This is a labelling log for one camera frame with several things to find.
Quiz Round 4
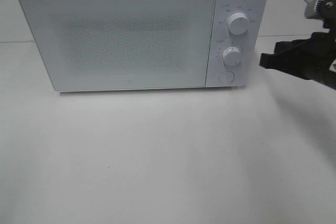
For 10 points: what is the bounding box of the round white door button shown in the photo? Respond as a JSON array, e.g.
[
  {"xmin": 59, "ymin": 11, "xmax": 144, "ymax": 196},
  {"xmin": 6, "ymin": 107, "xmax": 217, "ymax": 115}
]
[{"xmin": 218, "ymin": 71, "xmax": 235, "ymax": 85}]

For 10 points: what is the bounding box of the white microwave knob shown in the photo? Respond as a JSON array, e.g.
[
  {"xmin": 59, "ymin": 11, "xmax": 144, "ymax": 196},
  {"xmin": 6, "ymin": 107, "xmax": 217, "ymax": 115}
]
[
  {"xmin": 222, "ymin": 46, "xmax": 242, "ymax": 67},
  {"xmin": 227, "ymin": 12, "xmax": 249, "ymax": 35}
]

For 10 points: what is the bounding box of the white microwave door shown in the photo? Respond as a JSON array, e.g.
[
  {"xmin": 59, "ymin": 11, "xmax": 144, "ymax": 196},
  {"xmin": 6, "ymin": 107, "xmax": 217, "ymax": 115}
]
[{"xmin": 19, "ymin": 0, "xmax": 214, "ymax": 92}]

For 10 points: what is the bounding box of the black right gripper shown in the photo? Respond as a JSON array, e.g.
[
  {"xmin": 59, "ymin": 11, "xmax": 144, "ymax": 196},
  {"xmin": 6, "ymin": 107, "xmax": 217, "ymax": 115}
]
[{"xmin": 259, "ymin": 32, "xmax": 335, "ymax": 89}]

